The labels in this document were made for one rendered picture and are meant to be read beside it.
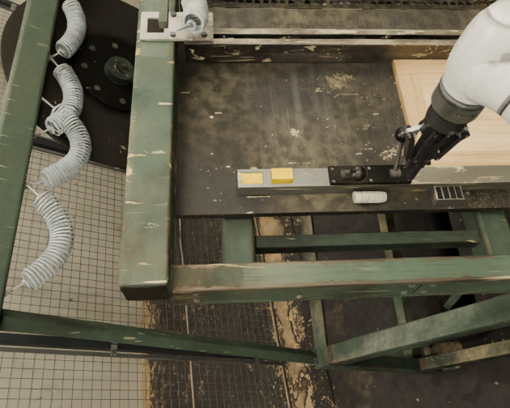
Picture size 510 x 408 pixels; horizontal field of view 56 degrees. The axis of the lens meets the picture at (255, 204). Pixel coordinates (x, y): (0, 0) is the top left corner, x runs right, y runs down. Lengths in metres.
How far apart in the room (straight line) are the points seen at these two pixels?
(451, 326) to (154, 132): 1.18
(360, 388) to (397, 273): 2.10
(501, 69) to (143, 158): 0.73
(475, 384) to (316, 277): 1.73
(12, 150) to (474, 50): 1.25
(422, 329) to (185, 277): 1.05
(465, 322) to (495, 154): 0.62
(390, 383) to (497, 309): 1.40
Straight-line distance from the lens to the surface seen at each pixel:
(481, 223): 1.34
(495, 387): 2.63
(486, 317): 1.73
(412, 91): 1.43
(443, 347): 2.76
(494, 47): 0.80
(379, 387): 3.06
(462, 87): 0.85
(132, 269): 1.00
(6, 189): 1.53
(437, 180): 1.26
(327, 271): 1.06
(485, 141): 1.42
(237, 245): 1.15
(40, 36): 1.87
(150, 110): 1.19
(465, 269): 1.17
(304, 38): 1.43
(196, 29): 1.25
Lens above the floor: 2.26
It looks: 31 degrees down
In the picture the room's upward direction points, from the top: 75 degrees counter-clockwise
